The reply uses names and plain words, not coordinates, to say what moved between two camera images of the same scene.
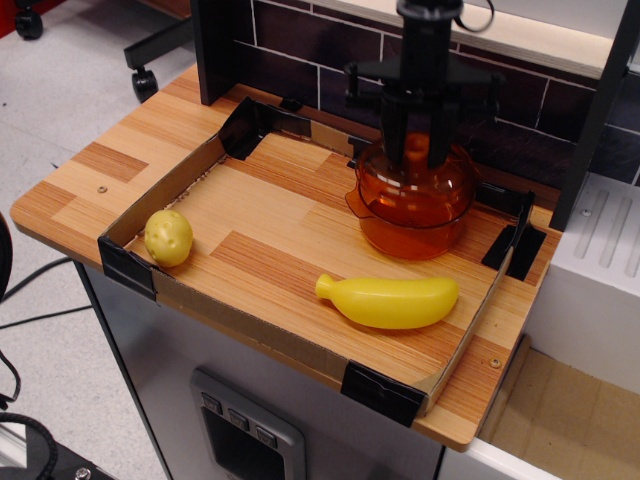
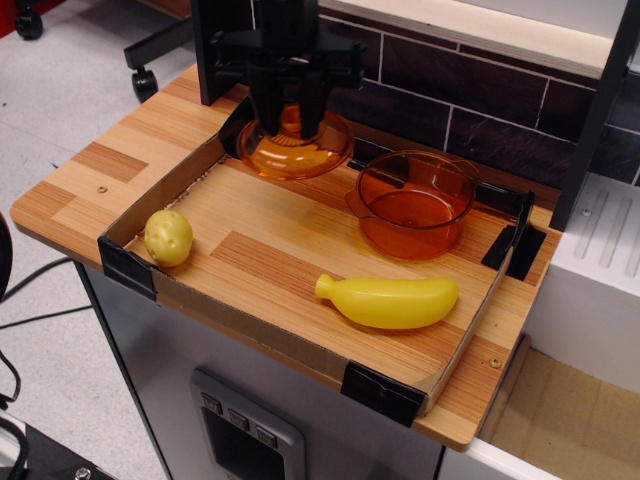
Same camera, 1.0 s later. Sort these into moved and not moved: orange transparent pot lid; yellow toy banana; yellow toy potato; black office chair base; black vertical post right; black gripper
Moved: orange transparent pot lid; black gripper
Not moved: black office chair base; yellow toy banana; black vertical post right; yellow toy potato
